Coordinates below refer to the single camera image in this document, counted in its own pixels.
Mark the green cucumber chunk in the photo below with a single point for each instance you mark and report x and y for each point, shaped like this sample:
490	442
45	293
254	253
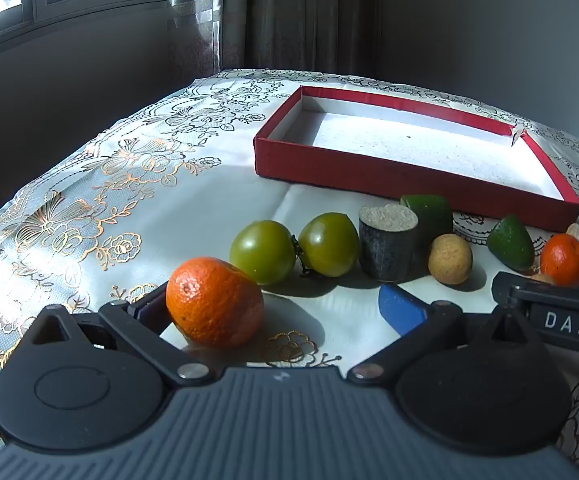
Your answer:
434	215

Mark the grey curtain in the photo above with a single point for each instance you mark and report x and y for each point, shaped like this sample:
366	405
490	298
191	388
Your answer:
294	15

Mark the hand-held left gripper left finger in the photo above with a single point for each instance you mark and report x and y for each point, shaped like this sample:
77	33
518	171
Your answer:
150	307

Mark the floral white tablecloth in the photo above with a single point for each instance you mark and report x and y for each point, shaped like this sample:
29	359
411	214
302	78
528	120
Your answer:
119	210

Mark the small brown potato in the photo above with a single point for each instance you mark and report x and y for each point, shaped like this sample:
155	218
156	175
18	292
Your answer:
450	259

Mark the green cucumber end piece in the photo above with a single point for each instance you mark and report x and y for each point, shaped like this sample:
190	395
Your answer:
510	242

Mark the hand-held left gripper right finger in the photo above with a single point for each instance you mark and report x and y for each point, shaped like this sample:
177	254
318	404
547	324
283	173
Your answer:
402	307

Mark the small orange mandarin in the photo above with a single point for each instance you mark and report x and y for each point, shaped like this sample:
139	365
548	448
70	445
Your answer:
564	261

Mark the dark cucumber chunk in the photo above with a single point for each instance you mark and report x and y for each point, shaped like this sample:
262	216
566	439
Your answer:
388	250

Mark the green tomato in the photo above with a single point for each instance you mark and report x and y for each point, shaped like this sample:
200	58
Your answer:
263	252
329	245

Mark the red cardboard box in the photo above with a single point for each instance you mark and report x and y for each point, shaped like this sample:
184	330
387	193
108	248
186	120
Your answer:
409	145

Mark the large orange mandarin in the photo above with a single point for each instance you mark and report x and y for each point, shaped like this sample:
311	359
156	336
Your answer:
214	302

